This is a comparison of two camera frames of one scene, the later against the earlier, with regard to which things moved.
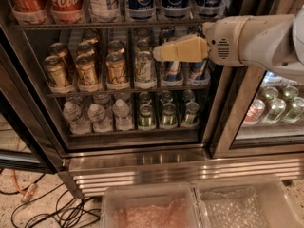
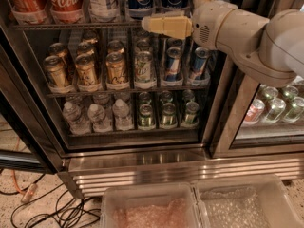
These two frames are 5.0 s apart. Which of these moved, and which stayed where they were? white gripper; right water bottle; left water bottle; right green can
Moved: white gripper
Stayed: right water bottle; left water bottle; right green can
